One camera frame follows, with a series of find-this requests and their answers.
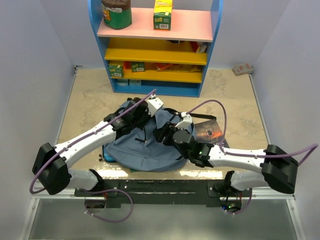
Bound blue student backpack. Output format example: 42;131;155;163
104;98;197;172

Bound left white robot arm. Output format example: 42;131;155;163
32;98;163;196

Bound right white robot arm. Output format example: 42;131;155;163
153;122;299;197

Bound teal boxes bottom shelf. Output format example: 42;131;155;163
116;79;142;87

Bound dark two cities book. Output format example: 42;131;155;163
194;119;223;145

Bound green box middle shelf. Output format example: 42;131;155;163
131;61;146;73

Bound green box shelf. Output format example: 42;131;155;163
108;64;125;78
131;61;146;73

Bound green box left shelf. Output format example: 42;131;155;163
108;64;125;78

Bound green treehouse book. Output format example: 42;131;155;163
130;168;138;173

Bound blue dinosaur pencil case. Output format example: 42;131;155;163
99;145;116;163

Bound orange snack packets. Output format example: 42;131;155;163
154;62;202;73

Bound blue pink yellow shelf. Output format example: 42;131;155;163
87;0;224;97

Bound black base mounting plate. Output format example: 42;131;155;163
73;178;253;210

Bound red packet middle shelf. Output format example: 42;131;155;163
190;41;208;54

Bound small red white box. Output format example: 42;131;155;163
231;63;253;76

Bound yellow green carton top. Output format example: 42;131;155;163
153;0;173;31

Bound green brown canister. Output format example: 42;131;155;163
101;0;132;30

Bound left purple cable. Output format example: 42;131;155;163
29;88;158;222

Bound purple cable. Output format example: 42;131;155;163
187;99;319;216
29;88;158;222

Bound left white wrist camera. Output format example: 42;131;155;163
146;94;164;117

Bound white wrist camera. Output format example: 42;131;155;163
146;94;164;117
175;112;193;130

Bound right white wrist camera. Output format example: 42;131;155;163
175;112;193;130

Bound aluminium frame rail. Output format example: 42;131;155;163
20;187;305;240

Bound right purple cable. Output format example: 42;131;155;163
187;99;319;216

